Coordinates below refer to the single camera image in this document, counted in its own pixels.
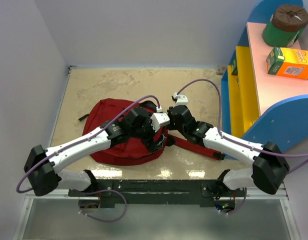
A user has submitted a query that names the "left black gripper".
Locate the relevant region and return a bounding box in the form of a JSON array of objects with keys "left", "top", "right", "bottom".
[{"left": 130, "top": 113, "right": 166, "bottom": 153}]

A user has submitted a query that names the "red student backpack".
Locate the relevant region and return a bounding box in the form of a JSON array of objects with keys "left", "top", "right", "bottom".
[{"left": 79, "top": 98, "right": 225, "bottom": 166}]

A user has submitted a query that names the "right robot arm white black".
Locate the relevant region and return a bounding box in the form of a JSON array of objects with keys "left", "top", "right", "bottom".
[{"left": 167, "top": 105, "right": 290, "bottom": 197}]

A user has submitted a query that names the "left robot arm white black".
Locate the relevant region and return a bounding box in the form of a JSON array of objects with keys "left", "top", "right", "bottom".
[{"left": 24, "top": 106, "right": 169, "bottom": 197}]

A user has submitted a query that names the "green box on shelf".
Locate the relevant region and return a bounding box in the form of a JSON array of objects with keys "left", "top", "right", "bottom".
[{"left": 231, "top": 57, "right": 238, "bottom": 76}]

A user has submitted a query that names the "blue yellow pink shelf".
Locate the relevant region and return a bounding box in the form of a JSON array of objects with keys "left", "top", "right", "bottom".
[{"left": 221, "top": 0, "right": 308, "bottom": 153}]

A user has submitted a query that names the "orange green crayon box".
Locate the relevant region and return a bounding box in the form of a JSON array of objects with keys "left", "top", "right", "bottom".
[{"left": 266, "top": 47, "right": 308, "bottom": 80}]

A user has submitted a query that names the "green cylinder brown lid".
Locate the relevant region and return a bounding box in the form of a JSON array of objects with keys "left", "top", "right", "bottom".
[{"left": 262, "top": 4, "right": 308, "bottom": 48}]

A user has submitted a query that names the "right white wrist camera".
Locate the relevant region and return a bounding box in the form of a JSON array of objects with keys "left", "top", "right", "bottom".
[{"left": 172, "top": 92, "right": 188, "bottom": 107}]

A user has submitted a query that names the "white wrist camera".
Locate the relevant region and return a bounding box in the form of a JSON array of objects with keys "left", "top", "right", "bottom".
[
  {"left": 150, "top": 112, "right": 170, "bottom": 132},
  {"left": 172, "top": 92, "right": 188, "bottom": 107}
]

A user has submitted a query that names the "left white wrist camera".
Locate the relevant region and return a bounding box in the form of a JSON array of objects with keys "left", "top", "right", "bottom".
[{"left": 150, "top": 112, "right": 170, "bottom": 132}]

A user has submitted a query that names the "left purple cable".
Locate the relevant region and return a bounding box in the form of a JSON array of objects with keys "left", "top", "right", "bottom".
[{"left": 16, "top": 94, "right": 161, "bottom": 223}]

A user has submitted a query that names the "purple cable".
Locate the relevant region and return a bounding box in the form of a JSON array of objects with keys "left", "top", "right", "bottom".
[
  {"left": 177, "top": 78, "right": 308, "bottom": 216},
  {"left": 16, "top": 94, "right": 161, "bottom": 223}
]

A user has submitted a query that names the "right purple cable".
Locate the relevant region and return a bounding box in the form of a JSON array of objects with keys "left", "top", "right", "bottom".
[{"left": 177, "top": 78, "right": 308, "bottom": 216}]

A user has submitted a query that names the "aluminium rail frame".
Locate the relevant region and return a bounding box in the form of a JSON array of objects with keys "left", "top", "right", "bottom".
[{"left": 24, "top": 68, "right": 291, "bottom": 240}]

